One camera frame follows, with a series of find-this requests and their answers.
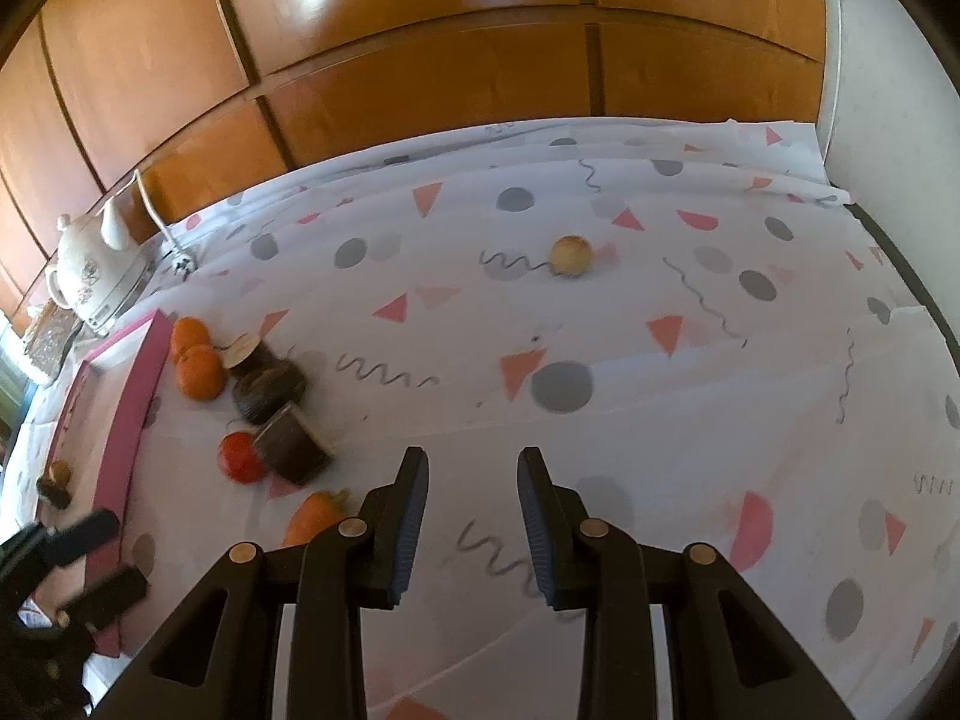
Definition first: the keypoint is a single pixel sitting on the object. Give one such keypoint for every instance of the orange tangerine front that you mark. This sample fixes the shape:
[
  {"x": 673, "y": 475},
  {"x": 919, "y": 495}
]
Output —
[{"x": 200, "y": 374}]

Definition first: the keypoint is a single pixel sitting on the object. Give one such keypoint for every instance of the wooden panel cabinet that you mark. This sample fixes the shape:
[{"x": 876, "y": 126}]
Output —
[{"x": 208, "y": 97}]

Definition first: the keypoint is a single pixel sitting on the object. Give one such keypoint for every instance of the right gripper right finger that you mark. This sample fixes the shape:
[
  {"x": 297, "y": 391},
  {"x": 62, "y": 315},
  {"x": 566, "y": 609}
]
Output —
[{"x": 729, "y": 656}]

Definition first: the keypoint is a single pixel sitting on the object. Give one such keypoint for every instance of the beige round fruit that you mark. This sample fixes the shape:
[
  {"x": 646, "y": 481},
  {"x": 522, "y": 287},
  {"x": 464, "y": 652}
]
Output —
[
  {"x": 59, "y": 472},
  {"x": 571, "y": 257}
]

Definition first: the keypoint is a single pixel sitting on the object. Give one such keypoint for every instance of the red tomato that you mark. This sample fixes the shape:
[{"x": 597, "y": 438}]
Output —
[{"x": 238, "y": 459}]

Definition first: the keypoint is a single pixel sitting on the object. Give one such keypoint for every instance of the orange tangerine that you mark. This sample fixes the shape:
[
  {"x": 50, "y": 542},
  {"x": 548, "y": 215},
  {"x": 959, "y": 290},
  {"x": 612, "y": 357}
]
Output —
[
  {"x": 188, "y": 332},
  {"x": 200, "y": 374}
]

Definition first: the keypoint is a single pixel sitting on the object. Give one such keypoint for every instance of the small dark cut cylinder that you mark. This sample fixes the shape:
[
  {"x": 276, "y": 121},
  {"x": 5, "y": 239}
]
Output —
[{"x": 246, "y": 355}]

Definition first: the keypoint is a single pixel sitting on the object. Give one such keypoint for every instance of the pink shallow tray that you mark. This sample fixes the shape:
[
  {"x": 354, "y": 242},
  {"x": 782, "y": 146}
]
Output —
[{"x": 99, "y": 428}]

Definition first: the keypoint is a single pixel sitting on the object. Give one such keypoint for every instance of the large dark cut cylinder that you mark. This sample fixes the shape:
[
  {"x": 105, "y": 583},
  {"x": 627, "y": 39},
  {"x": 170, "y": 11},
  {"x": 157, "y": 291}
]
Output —
[{"x": 290, "y": 448}]

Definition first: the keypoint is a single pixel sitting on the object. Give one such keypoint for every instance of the patterned white tablecloth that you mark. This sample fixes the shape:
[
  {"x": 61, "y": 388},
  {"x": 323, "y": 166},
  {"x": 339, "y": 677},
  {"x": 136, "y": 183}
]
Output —
[{"x": 743, "y": 365}]

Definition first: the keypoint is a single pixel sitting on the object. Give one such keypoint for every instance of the orange carrot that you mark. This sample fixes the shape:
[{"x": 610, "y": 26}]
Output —
[{"x": 317, "y": 513}]

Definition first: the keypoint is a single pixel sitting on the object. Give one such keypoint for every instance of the dark oval fruit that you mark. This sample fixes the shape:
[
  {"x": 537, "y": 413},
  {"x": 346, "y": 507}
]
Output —
[{"x": 260, "y": 394}]

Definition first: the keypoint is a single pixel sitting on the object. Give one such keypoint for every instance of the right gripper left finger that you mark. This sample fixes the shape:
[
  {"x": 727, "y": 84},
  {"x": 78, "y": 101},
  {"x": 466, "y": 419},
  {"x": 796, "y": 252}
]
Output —
[{"x": 216, "y": 655}]

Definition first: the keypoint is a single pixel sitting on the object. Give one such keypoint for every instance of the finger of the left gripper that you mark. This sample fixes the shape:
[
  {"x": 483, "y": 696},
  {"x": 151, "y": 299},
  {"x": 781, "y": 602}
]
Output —
[
  {"x": 35, "y": 550},
  {"x": 100, "y": 605}
]

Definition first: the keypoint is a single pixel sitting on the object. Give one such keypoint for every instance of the white ceramic electric kettle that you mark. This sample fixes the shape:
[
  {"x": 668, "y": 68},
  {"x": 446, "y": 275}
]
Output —
[{"x": 97, "y": 267}]

